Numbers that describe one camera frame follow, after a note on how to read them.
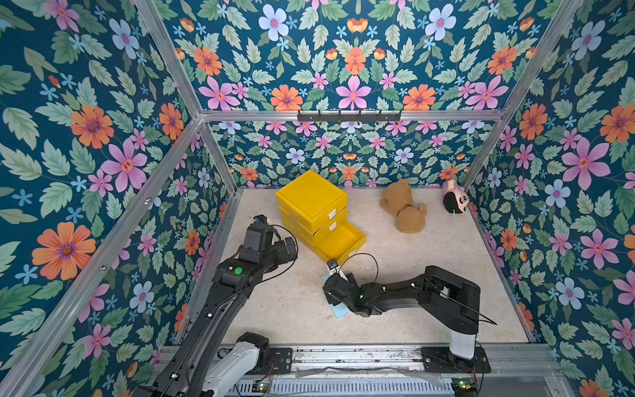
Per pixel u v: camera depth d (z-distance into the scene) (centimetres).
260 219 66
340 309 81
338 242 99
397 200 103
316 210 84
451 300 44
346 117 93
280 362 73
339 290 68
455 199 104
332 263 78
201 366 45
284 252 67
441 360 70
